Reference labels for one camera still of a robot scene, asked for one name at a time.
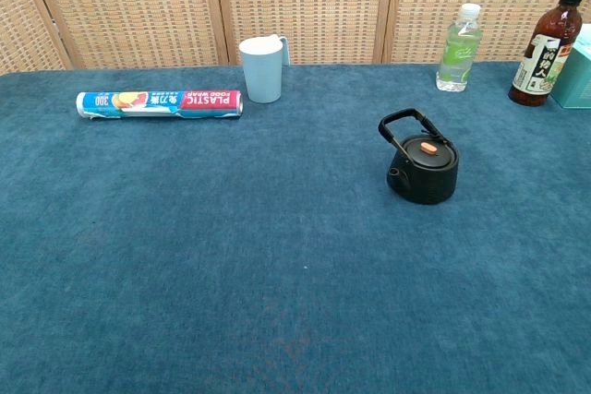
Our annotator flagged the woven rattan folding screen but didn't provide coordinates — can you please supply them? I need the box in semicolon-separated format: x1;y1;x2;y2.
0;0;591;76

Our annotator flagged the plastic food wrap roll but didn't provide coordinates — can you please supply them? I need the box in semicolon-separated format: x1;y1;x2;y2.
76;90;244;121

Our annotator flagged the dark sauce bottle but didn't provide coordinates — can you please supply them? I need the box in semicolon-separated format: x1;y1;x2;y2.
508;0;585;108

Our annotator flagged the light blue plastic cup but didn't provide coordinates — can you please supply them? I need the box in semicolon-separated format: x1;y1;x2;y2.
238;33;291;104

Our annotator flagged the teal cardboard product box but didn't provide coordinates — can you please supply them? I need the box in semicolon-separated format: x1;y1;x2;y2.
549;23;591;111

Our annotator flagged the blue felt table cloth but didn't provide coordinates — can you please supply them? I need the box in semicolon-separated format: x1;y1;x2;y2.
0;60;591;394

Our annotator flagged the clear green-label water bottle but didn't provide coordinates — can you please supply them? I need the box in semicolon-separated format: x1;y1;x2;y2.
435;3;484;93

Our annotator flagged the small black object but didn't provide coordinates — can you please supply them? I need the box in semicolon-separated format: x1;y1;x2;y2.
378;108;461;206

